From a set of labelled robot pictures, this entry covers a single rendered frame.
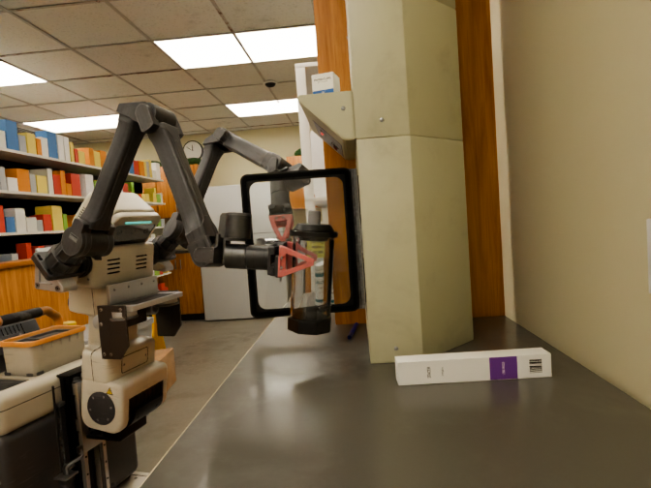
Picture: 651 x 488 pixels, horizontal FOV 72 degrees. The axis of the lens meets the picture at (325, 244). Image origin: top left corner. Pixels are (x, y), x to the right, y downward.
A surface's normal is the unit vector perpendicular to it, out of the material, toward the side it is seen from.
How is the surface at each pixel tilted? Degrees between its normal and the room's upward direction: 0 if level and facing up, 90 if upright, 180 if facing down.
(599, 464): 0
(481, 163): 90
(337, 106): 90
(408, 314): 90
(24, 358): 92
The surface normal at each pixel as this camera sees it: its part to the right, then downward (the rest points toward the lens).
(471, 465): -0.07, -1.00
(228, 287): -0.07, 0.06
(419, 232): 0.66, 0.00
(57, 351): 0.96, -0.01
